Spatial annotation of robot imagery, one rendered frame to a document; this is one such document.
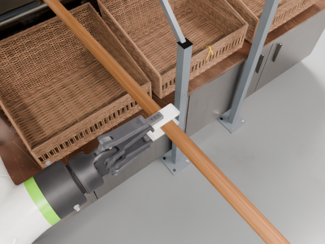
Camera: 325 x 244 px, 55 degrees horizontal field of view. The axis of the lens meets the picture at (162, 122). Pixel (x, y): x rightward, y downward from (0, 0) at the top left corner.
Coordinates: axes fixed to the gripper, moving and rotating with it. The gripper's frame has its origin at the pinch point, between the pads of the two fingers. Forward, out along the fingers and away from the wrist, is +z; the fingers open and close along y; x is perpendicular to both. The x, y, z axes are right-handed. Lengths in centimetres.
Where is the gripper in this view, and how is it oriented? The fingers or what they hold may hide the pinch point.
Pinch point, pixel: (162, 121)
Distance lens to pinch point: 64.2
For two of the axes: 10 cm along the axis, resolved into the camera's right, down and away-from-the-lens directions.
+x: 6.2, 6.6, -4.3
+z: 7.9, -5.2, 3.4
